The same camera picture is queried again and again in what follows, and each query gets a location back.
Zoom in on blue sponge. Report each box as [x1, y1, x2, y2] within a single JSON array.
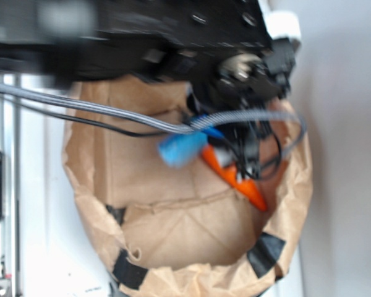
[[157, 132, 208, 168]]

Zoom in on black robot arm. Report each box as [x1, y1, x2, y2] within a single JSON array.
[[0, 1, 295, 110]]

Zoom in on orange plastic toy carrot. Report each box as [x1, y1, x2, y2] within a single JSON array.
[[201, 145, 268, 211]]

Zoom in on brown paper bag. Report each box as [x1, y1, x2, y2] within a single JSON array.
[[61, 74, 313, 297]]

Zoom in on black cable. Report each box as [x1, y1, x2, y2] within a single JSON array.
[[0, 92, 282, 182]]

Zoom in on aluminium rail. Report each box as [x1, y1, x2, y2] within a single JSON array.
[[0, 93, 23, 296]]

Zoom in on grey braided cable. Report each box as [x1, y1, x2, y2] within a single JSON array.
[[0, 80, 307, 161]]

